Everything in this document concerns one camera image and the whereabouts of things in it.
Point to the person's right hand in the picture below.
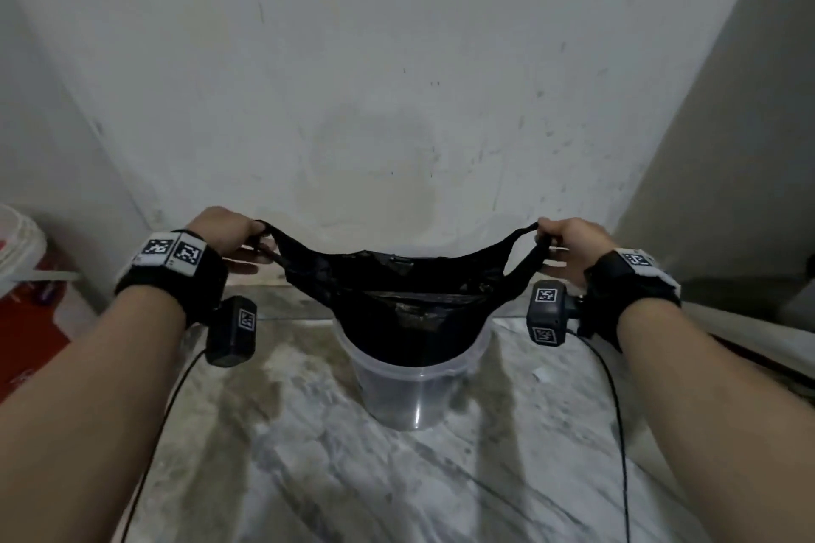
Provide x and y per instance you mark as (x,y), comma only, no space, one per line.
(580,247)

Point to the person's left hand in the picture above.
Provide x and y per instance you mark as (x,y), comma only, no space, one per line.
(223,231)

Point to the person's left thumb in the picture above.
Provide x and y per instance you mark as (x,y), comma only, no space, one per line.
(251,261)

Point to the person's right thumb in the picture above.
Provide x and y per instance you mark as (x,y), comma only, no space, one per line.
(555,257)

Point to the black plastic bag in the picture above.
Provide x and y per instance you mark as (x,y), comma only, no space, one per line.
(407,307)

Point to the person's right forearm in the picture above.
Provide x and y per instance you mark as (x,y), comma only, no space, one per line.
(713,428)

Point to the person's left forearm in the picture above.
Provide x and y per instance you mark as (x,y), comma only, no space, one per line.
(76,421)

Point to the clear plastic bucket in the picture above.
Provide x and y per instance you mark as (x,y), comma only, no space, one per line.
(414,393)

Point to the white plastic tub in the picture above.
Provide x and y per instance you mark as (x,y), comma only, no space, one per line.
(757,342)

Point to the white plastic bucket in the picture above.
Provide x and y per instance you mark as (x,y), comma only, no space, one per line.
(19,243)

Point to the red cardboard box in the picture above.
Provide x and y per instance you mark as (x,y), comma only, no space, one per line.
(28,332)

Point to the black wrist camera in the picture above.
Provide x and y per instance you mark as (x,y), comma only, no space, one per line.
(547,315)
(232,332)

